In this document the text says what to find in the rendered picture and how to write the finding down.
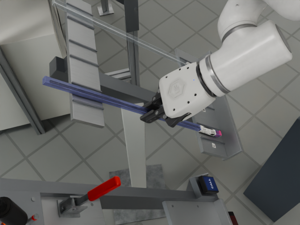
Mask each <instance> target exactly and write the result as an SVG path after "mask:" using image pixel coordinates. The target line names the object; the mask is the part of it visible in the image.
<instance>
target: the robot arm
mask: <svg viewBox="0 0 300 225"><path fill-rule="evenodd" d="M268 5H269V6H270V7H271V8H272V9H273V10H274V11H276V12H277V13H278V14H279V15H280V16H282V17H284V18H286V19H288V20H290V21H300V0H228V1H227V3H226V5H225V6H224V8H223V10H222V12H221V14H220V17H219V19H218V23H217V30H218V34H219V38H220V41H221V43H222V46H221V48H220V49H219V50H217V51H216V52H214V53H212V54H208V55H206V56H205V58H204V59H202V60H201V61H200V62H194V63H191V64H188V65H185V66H183V67H181V68H179V69H176V70H174V71H173V72H171V73H169V74H167V75H165V76H164V77H162V78H161V79H160V81H159V84H158V90H157V92H156V94H155V96H153V97H152V101H150V102H148V103H146V104H145V105H143V106H142V107H145V108H148V109H151V111H149V112H147V113H146V114H144V115H142V116H140V120H141V121H143V122H146V123H152V122H154V121H156V120H158V119H159V118H162V119H164V120H165V122H166V123H167V124H168V126H170V127H172V128H174V127H175V126H176V125H177V124H178V123H179V122H182V121H184V120H186V119H188V118H190V117H192V116H194V115H195V114H197V113H198V112H200V111H202V110H203V109H204V108H206V107H207V106H209V105H210V104H211V103H212V102H213V101H214V100H215V99H216V98H215V97H217V96H218V97H221V96H223V95H225V94H227V93H229V92H231V91H233V90H235V89H237V88H239V87H240V86H242V85H244V84H246V83H248V82H250V81H252V80H254V79H256V78H258V77H260V76H262V75H263V74H265V73H268V72H270V71H271V70H273V69H275V68H277V67H279V66H281V65H283V64H285V63H287V62H289V61H291V59H292V52H291V49H290V46H289V44H288V42H287V40H286V38H285V37H284V35H283V33H282V32H281V30H280V28H279V27H278V26H277V24H276V23H275V22H273V21H272V20H268V21H266V22H264V23H263V24H261V25H260V26H258V25H257V21H258V18H259V16H260V14H261V13H262V12H263V10H264V9H265V8H266V7H267V6H268ZM160 105H163V107H161V108H160Z"/></svg>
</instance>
